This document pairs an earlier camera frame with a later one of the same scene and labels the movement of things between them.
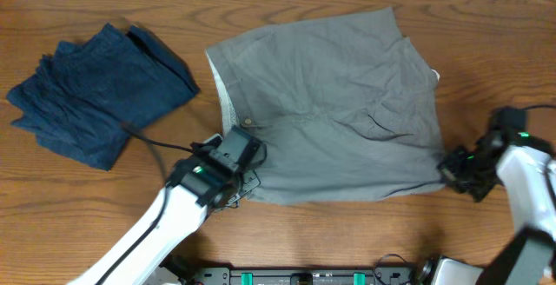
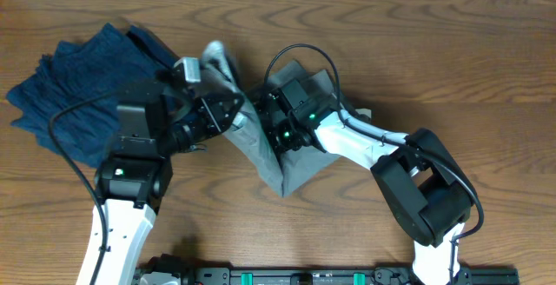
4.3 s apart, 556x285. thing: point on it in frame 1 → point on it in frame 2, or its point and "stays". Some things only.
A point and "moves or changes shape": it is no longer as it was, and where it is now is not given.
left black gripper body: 241,184 → 203,125
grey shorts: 342,104 moves or changes shape
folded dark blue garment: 84,92 stays
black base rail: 292,275 stays
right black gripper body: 471,174 → 284,137
